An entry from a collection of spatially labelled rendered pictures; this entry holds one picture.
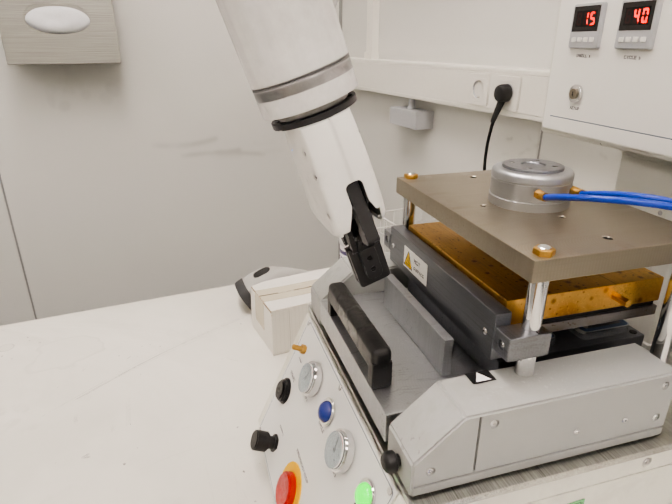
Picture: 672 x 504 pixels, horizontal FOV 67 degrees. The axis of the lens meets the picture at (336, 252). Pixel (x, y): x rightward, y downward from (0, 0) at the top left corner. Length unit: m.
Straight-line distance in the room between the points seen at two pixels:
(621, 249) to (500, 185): 0.13
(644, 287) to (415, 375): 0.23
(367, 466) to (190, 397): 0.42
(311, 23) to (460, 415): 0.31
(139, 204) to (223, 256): 0.38
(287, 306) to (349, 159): 0.52
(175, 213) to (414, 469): 1.68
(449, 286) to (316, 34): 0.26
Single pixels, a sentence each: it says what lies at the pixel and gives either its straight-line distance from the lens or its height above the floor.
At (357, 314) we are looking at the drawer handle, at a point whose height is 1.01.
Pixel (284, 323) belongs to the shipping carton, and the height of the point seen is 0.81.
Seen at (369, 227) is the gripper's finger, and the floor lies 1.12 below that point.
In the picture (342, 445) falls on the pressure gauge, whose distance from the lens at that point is 0.52.
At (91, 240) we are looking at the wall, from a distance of 2.02.
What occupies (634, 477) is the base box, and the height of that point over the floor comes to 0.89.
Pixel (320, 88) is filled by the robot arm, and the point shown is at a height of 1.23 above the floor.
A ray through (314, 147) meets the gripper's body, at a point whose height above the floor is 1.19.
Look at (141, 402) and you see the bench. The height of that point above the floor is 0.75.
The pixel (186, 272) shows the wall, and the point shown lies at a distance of 2.09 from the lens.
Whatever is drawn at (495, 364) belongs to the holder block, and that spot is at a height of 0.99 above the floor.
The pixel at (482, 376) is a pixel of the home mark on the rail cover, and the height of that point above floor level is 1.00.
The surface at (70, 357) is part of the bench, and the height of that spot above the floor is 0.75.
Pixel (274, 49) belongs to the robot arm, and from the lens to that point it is 0.40.
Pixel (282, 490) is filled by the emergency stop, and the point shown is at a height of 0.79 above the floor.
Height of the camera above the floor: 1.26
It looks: 22 degrees down
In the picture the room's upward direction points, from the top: straight up
